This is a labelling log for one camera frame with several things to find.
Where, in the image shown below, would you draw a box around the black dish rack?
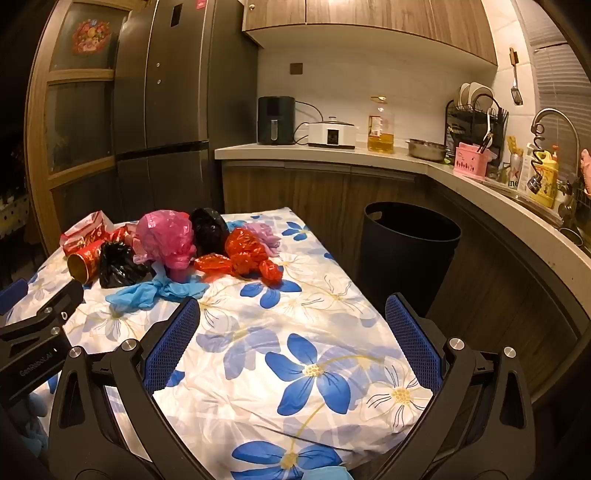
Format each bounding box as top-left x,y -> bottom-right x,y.
444,82 -> 509,162

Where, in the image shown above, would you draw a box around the wooden glass door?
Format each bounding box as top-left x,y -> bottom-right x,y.
28,0 -> 130,241

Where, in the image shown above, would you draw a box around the grey refrigerator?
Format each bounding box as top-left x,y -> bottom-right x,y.
112,0 -> 259,222

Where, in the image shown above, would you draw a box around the floral blue white cloth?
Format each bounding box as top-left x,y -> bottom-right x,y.
0,206 -> 435,480

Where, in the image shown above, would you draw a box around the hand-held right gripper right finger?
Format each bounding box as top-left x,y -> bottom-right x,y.
385,292 -> 539,480

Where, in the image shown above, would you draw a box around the black plastic bag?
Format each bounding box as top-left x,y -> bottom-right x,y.
189,208 -> 230,258
98,241 -> 155,289

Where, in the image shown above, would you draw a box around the light blue plastic scrap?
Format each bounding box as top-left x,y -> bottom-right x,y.
300,466 -> 352,480

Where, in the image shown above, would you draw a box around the wooden upper cabinet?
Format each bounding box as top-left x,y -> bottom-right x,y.
240,0 -> 499,65

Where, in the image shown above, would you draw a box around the purple plastic bag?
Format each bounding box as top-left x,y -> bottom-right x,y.
247,223 -> 282,257

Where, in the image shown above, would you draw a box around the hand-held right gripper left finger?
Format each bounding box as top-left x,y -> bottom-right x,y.
48,295 -> 218,480

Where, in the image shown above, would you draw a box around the large red plastic bag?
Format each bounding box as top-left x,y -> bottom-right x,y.
225,227 -> 283,283

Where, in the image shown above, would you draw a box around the hanging slotted spatula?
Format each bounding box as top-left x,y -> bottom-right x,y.
509,47 -> 524,106

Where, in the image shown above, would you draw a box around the red snack packet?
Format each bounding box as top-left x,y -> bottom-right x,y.
60,211 -> 116,257

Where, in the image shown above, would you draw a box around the black trash bin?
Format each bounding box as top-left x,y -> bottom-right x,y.
359,202 -> 462,319

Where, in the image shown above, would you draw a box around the white soap bottle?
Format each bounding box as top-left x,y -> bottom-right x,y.
517,143 -> 536,192

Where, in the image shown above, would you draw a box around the steel faucet with coiled hose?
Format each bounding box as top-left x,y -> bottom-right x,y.
526,108 -> 583,232

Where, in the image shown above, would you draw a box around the small red wrapper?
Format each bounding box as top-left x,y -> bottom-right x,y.
108,224 -> 139,245

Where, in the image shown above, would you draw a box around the pink plastic bag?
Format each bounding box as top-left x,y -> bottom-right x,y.
133,210 -> 198,282

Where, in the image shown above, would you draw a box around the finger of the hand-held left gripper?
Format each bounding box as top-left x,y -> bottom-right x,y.
0,279 -> 29,317
0,279 -> 85,344

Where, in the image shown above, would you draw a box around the yellow detergent bottle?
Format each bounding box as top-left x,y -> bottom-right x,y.
529,144 -> 560,208

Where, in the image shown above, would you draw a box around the red flower door sticker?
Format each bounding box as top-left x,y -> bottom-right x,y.
71,17 -> 112,57

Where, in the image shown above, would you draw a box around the silver beer can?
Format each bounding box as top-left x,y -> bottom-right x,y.
507,152 -> 523,188

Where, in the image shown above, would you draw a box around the cooking oil bottle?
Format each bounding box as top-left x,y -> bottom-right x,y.
368,96 -> 396,155

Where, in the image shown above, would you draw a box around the white electric cooker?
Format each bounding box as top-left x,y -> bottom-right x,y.
308,116 -> 358,149

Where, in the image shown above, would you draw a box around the red cylindrical can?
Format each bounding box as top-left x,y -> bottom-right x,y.
67,239 -> 106,283

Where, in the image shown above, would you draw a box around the steel sink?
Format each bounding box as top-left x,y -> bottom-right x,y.
499,182 -> 591,252

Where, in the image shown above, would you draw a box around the steel mixing bowl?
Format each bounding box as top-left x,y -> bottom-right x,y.
406,137 -> 448,161

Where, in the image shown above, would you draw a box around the small red plastic bag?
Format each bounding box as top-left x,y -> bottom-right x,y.
194,253 -> 234,277

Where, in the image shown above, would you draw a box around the person's left hand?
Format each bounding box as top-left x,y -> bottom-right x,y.
14,392 -> 51,446

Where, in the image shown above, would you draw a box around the pink utensil basket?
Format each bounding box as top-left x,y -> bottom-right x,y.
453,142 -> 494,180

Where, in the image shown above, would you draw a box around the window blinds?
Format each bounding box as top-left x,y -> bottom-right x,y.
512,0 -> 591,153

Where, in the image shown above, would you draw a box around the black air fryer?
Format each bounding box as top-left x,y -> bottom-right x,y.
257,95 -> 297,146

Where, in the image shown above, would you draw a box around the blue plastic glove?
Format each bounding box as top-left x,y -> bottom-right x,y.
157,277 -> 211,301
105,281 -> 162,311

